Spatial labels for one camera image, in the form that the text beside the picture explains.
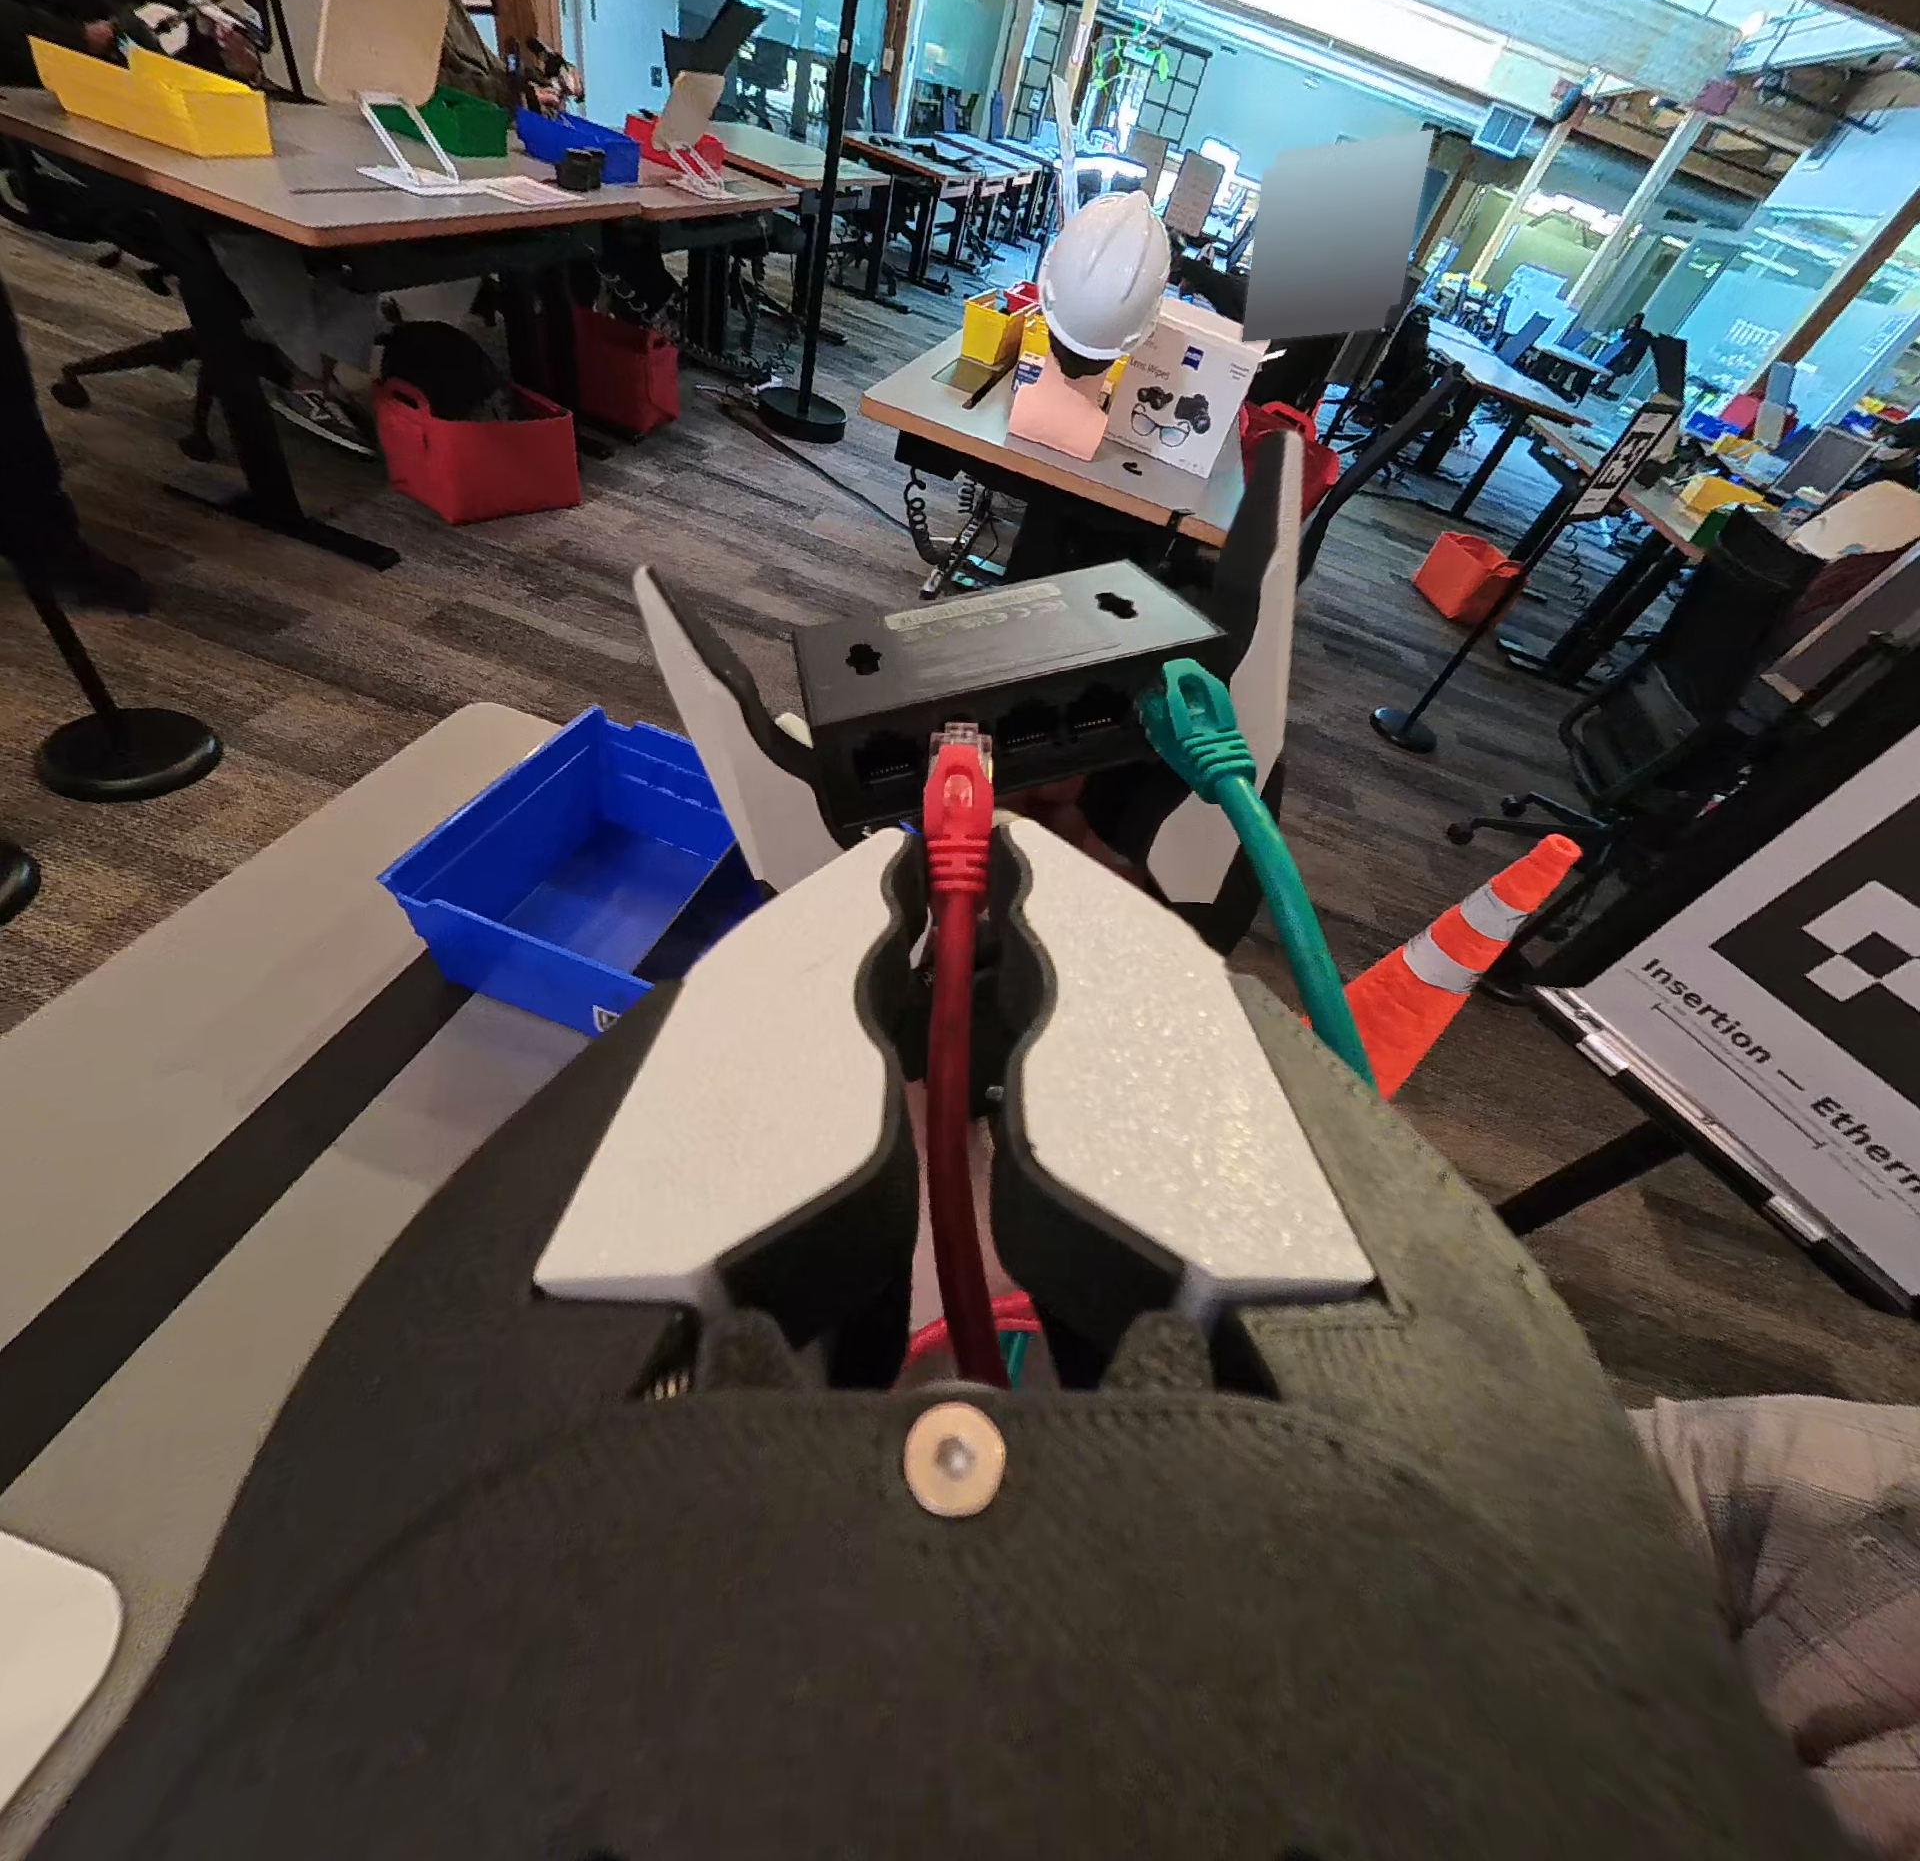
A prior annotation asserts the black stanchion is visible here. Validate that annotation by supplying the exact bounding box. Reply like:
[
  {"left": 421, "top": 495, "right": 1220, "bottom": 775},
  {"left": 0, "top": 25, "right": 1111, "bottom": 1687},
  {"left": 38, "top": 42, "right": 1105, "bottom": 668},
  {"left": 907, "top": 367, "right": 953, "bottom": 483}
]
[
  {"left": 0, "top": 541, "right": 224, "bottom": 806},
  {"left": 1369, "top": 367, "right": 1480, "bottom": 757}
]

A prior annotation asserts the white board stand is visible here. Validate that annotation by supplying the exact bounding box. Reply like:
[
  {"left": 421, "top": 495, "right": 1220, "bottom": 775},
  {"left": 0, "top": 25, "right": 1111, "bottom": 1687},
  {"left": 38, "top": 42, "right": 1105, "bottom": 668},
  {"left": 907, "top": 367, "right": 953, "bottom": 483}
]
[{"left": 0, "top": 1531, "right": 126, "bottom": 1818}]

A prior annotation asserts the white hard hat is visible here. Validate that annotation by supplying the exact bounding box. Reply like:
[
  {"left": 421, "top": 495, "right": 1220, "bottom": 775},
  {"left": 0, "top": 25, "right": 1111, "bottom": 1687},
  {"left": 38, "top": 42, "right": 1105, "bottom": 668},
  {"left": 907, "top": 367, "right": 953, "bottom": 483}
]
[{"left": 1040, "top": 188, "right": 1175, "bottom": 364}]

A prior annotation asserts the pink mannequin head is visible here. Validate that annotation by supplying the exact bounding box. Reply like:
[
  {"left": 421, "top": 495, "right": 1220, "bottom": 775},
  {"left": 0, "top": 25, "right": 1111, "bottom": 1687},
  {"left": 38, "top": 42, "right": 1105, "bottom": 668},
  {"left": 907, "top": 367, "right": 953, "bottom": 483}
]
[{"left": 1008, "top": 335, "right": 1131, "bottom": 463}]

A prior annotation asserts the black pole stand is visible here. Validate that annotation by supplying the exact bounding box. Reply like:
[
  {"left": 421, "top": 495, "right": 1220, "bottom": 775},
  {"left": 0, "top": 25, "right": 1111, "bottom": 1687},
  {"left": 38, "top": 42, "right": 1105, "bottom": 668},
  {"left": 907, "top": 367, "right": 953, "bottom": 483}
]
[{"left": 757, "top": 0, "right": 871, "bottom": 448}]

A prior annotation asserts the person's right forearm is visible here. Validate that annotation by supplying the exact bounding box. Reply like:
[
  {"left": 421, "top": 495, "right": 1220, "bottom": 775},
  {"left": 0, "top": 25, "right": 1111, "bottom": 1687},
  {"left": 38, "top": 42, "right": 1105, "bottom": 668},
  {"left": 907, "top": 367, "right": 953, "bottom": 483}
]
[{"left": 1629, "top": 1396, "right": 1920, "bottom": 1825}]

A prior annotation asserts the small yellow bin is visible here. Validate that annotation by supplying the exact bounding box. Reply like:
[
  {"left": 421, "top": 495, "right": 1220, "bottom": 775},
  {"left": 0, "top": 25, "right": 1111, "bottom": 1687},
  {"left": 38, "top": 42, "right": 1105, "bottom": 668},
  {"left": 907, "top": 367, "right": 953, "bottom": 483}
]
[{"left": 961, "top": 284, "right": 1045, "bottom": 370}]

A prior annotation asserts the red fabric bin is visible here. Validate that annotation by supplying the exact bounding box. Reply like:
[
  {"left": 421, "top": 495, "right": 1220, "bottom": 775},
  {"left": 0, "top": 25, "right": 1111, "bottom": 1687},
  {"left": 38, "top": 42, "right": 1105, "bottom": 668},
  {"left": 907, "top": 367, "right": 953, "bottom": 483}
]
[
  {"left": 573, "top": 305, "right": 683, "bottom": 442},
  {"left": 372, "top": 377, "right": 585, "bottom": 529}
]

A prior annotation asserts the green ethernet cable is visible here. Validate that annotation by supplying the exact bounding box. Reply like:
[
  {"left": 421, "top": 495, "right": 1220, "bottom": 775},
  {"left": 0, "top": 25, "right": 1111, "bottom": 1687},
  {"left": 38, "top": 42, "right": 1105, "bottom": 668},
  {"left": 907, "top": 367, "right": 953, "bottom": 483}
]
[{"left": 1138, "top": 657, "right": 1379, "bottom": 1096}]

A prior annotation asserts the white glasses box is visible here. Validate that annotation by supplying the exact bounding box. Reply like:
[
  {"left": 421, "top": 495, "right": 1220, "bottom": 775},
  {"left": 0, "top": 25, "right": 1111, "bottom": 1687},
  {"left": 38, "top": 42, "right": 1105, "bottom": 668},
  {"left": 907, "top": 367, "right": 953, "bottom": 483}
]
[{"left": 1101, "top": 317, "right": 1273, "bottom": 481}]

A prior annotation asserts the green plastic bin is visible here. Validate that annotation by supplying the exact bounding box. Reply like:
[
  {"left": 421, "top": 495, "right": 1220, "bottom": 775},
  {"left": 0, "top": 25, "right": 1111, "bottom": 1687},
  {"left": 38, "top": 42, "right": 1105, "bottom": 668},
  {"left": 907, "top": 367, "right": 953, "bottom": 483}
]
[{"left": 372, "top": 84, "right": 512, "bottom": 162}]

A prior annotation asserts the red ethernet cable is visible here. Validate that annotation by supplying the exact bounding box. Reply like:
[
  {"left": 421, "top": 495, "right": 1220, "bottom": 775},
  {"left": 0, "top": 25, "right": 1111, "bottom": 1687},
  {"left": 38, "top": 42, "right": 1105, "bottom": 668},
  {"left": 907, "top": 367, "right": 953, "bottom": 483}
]
[{"left": 901, "top": 716, "right": 1054, "bottom": 1390}]

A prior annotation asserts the small work table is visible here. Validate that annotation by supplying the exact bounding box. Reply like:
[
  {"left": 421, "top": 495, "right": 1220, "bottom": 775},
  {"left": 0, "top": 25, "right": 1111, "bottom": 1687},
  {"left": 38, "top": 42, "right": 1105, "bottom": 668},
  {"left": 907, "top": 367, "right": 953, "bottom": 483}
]
[{"left": 862, "top": 323, "right": 1251, "bottom": 552}]

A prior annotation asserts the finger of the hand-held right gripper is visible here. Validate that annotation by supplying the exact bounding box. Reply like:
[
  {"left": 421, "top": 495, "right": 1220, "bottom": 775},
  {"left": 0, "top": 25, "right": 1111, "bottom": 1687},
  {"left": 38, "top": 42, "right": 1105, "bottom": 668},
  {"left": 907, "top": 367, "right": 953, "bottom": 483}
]
[
  {"left": 632, "top": 563, "right": 842, "bottom": 893},
  {"left": 1148, "top": 428, "right": 1306, "bottom": 910}
]

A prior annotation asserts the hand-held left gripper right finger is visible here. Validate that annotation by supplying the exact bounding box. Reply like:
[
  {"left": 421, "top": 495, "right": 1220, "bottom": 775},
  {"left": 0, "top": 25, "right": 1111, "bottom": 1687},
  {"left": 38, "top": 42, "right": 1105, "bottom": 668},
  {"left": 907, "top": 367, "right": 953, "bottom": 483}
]
[{"left": 991, "top": 819, "right": 1379, "bottom": 1300}]

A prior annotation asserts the blue plastic bin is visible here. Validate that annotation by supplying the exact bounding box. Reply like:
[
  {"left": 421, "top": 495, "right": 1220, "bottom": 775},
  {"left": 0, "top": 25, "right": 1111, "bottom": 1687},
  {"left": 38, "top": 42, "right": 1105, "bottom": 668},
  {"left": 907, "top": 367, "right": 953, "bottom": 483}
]
[
  {"left": 379, "top": 705, "right": 771, "bottom": 1037},
  {"left": 513, "top": 107, "right": 641, "bottom": 188}
]

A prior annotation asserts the wooden display board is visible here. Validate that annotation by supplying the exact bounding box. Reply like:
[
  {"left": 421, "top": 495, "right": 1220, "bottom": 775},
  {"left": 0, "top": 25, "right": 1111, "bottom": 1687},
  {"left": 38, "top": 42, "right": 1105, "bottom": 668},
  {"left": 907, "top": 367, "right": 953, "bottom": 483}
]
[{"left": 313, "top": 0, "right": 465, "bottom": 194}]

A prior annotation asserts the yellow plastic bin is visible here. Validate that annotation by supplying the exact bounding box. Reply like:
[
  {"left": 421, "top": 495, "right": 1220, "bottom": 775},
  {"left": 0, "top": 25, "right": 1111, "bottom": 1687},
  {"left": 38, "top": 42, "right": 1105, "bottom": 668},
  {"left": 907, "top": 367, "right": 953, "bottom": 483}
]
[{"left": 27, "top": 34, "right": 274, "bottom": 162}]

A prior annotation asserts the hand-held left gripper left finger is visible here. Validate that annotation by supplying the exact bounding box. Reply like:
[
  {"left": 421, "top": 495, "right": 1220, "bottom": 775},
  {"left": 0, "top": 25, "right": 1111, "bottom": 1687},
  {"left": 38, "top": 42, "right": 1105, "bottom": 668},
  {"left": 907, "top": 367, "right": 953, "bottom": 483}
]
[{"left": 534, "top": 825, "right": 921, "bottom": 1308}]

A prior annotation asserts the long work table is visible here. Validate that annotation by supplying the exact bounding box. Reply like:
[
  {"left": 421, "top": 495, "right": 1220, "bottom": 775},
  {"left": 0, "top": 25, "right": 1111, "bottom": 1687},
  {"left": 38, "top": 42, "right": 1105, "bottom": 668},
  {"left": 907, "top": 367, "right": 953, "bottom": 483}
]
[{"left": 0, "top": 89, "right": 797, "bottom": 574}]

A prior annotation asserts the orange traffic cone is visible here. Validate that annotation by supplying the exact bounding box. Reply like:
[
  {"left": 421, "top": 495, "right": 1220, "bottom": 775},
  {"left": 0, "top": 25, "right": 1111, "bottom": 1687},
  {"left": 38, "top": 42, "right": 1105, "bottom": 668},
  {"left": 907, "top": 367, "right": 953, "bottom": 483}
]
[{"left": 1303, "top": 832, "right": 1585, "bottom": 1103}]

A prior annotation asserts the orange bin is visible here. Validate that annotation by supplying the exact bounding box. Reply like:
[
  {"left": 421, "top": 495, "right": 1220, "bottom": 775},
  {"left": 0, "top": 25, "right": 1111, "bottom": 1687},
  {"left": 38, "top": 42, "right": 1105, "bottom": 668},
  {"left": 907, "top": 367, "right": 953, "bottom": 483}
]
[{"left": 1413, "top": 532, "right": 1527, "bottom": 631}]

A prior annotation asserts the marker sign board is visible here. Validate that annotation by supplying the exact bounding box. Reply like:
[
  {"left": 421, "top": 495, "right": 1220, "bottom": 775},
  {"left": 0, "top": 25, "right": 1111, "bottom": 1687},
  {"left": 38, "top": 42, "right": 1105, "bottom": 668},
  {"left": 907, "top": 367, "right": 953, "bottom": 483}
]
[{"left": 1531, "top": 721, "right": 1920, "bottom": 1310}]

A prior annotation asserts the black ethernet switch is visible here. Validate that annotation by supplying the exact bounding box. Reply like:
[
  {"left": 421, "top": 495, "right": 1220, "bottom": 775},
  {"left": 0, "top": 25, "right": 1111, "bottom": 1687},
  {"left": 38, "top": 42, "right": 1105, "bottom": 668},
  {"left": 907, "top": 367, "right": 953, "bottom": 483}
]
[{"left": 792, "top": 560, "right": 1230, "bottom": 834}]

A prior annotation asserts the black office chair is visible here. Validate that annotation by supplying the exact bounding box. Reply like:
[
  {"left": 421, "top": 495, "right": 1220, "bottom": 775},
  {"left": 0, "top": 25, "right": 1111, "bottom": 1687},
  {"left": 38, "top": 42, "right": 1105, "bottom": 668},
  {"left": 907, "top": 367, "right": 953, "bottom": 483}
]
[{"left": 1446, "top": 674, "right": 1728, "bottom": 881}]

